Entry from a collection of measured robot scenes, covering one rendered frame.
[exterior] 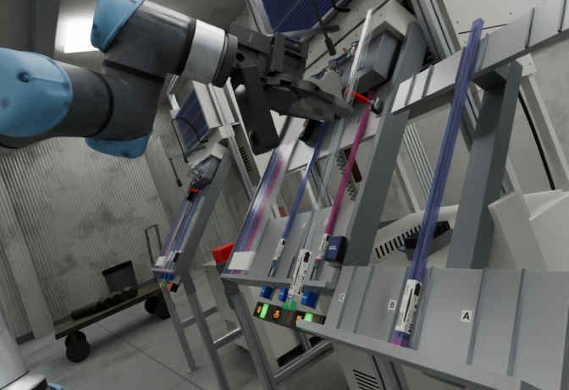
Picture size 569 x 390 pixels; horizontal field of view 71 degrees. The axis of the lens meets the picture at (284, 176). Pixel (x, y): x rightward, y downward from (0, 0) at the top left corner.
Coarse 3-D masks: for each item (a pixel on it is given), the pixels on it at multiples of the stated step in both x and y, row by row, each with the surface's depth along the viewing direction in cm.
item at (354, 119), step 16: (384, 80) 103; (384, 96) 99; (288, 128) 156; (320, 128) 127; (352, 128) 107; (368, 128) 99; (304, 144) 132; (320, 144) 120; (352, 144) 103; (304, 160) 126
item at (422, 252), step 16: (480, 32) 61; (464, 64) 59; (464, 80) 58; (464, 96) 57; (448, 128) 55; (448, 144) 54; (448, 160) 53; (432, 192) 52; (432, 208) 50; (432, 224) 50; (432, 240) 49; (416, 256) 49; (416, 272) 47; (400, 336) 45
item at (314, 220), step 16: (368, 16) 67; (368, 32) 66; (352, 80) 62; (352, 96) 62; (336, 128) 60; (336, 144) 59; (336, 160) 58; (320, 192) 56; (320, 208) 56; (304, 240) 55; (288, 304) 51
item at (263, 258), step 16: (352, 208) 88; (272, 224) 123; (304, 224) 104; (320, 224) 97; (336, 224) 90; (272, 240) 118; (288, 240) 108; (320, 240) 93; (256, 256) 122; (272, 256) 112; (288, 256) 103; (256, 272) 117; (272, 272) 107; (288, 272) 97; (320, 272) 86
